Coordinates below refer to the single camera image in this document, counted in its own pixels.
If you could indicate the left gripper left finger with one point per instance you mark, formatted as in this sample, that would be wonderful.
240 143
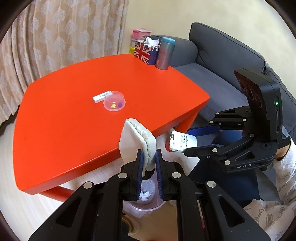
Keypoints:
132 187

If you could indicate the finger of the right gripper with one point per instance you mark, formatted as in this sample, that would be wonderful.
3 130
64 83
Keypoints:
202 151
203 131

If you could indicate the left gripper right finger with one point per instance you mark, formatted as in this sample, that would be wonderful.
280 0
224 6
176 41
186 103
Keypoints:
164 169

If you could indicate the white tissue packet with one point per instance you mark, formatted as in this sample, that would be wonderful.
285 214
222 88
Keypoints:
181 141

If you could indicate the white fabric pouch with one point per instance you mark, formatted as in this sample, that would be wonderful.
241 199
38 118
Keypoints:
134 137

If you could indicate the pink translucent trash bin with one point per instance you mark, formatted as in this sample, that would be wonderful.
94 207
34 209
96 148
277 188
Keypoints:
149 198

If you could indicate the person's right hand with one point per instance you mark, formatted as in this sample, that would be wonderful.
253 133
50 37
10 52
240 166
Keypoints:
282 152

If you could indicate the clear plastic bowl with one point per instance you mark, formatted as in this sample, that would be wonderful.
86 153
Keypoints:
114 101

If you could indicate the grey sofa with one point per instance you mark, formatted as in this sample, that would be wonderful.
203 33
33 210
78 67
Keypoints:
209 57

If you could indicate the small white box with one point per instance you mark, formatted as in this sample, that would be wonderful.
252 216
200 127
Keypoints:
100 97

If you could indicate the grey blue thermos bottle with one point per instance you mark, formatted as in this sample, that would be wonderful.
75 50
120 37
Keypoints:
166 48

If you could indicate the union jack tissue box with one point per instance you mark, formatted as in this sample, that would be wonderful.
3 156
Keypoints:
145 52

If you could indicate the pink box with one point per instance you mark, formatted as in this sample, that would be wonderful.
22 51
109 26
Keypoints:
139 34

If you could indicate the beige patterned curtain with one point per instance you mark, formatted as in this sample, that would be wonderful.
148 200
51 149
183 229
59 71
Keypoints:
50 35

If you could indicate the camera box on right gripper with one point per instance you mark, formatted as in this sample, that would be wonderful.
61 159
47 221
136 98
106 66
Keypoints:
264 99

